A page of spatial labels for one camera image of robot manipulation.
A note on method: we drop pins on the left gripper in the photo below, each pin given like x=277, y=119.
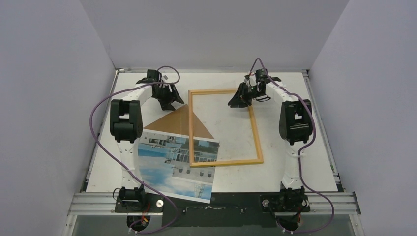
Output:
x=172, y=97

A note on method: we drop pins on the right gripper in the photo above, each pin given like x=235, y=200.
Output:
x=247, y=94

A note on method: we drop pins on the yellow picture frame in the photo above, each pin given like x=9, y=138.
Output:
x=254, y=128

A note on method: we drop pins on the clear acrylic sheet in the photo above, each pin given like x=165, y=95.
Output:
x=230, y=127

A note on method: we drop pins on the building and sky photo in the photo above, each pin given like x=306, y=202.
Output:
x=164, y=165

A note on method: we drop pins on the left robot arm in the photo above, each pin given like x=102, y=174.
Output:
x=126, y=126

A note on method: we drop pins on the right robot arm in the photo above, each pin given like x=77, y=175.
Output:
x=295, y=125

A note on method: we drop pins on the brown backing board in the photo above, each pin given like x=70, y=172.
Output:
x=177, y=122

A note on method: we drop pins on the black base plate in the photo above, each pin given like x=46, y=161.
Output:
x=224, y=210

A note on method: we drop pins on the aluminium front rail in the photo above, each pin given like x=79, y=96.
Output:
x=344, y=203

